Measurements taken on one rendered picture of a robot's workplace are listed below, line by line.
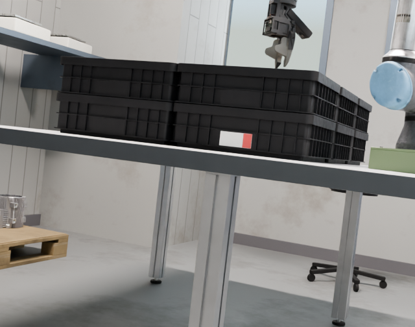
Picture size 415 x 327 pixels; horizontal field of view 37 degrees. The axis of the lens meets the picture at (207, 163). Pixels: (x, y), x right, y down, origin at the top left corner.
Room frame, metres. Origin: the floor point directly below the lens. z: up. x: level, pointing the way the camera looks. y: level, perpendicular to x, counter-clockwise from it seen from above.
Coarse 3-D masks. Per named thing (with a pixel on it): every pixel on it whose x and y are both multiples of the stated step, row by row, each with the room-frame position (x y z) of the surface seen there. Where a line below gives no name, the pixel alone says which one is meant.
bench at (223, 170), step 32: (0, 128) 1.52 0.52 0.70; (32, 128) 2.15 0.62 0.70; (128, 160) 1.36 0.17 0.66; (160, 160) 1.33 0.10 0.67; (192, 160) 1.30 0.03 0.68; (224, 160) 1.27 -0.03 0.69; (256, 160) 1.24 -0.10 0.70; (288, 160) 1.41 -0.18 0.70; (160, 192) 3.03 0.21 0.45; (224, 192) 1.32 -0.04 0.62; (352, 192) 2.64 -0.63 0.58; (384, 192) 1.13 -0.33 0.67; (160, 224) 3.02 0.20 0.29; (224, 224) 1.31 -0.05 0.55; (352, 224) 2.63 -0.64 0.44; (160, 256) 3.01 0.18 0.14; (224, 256) 1.33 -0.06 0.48; (352, 256) 2.62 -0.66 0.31; (224, 288) 1.35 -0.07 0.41; (192, 320) 1.34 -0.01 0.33
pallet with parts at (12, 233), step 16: (0, 208) 3.39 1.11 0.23; (16, 208) 3.41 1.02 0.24; (0, 224) 3.35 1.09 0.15; (16, 224) 3.41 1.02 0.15; (0, 240) 3.02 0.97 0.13; (16, 240) 3.07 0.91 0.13; (32, 240) 3.15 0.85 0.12; (48, 240) 3.27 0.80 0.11; (64, 240) 3.40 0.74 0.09; (0, 256) 2.95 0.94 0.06; (32, 256) 3.24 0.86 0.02; (48, 256) 3.28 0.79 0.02; (64, 256) 3.41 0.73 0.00
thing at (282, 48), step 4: (284, 40) 1.97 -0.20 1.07; (288, 40) 1.97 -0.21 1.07; (280, 44) 1.97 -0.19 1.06; (284, 44) 1.97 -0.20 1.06; (288, 44) 1.97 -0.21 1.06; (276, 48) 1.96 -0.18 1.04; (280, 48) 1.96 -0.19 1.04; (284, 48) 1.97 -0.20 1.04; (276, 52) 1.96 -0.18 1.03; (280, 52) 1.96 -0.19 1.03; (284, 52) 1.97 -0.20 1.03; (288, 52) 1.96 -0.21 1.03; (284, 56) 1.97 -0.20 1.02; (288, 56) 1.97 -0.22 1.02; (284, 60) 1.98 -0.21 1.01; (288, 60) 1.97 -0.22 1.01; (284, 64) 1.97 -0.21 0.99
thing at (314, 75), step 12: (180, 72) 1.74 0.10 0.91; (192, 72) 1.69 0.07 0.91; (204, 72) 1.67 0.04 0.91; (216, 72) 1.66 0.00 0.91; (228, 72) 1.65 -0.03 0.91; (240, 72) 1.63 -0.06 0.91; (252, 72) 1.62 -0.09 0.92; (264, 72) 1.61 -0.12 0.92; (276, 72) 1.59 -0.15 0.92; (288, 72) 1.58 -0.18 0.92; (300, 72) 1.57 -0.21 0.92; (312, 72) 1.56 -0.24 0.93; (324, 84) 1.63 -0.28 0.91; (336, 84) 1.76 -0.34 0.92
